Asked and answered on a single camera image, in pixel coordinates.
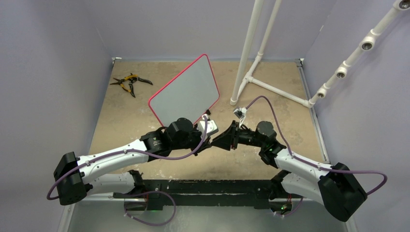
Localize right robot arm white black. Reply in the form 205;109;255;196
211;121;367;222

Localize aluminium table frame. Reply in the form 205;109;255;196
59;60;348;232

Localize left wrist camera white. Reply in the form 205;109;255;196
197;114;219;136

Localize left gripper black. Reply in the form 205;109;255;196
171;123;211;156

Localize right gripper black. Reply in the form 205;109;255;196
211;120;265;150

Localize white pvc pipe frame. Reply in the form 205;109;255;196
230;0;313;108

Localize yellow black pliers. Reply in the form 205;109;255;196
110;73;153;98

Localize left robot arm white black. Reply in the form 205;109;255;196
46;117;219;205

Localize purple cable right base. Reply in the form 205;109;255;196
270;197;304;218

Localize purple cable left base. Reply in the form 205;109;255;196
124;190;177;226

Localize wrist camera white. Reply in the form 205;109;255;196
233;107;247;127
197;114;219;136

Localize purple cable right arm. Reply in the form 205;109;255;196
245;95;388;197

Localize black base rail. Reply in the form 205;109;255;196
114;179;303;210

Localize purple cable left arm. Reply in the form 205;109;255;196
46;116;209;201

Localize whiteboard with red frame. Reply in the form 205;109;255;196
148;54;220;127

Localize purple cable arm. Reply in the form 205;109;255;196
46;116;209;201
245;95;388;197

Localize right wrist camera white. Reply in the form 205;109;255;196
233;107;247;127

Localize purple cable base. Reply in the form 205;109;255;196
124;190;177;226
270;197;304;218

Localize white pipe rail with fittings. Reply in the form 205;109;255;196
315;0;410;101

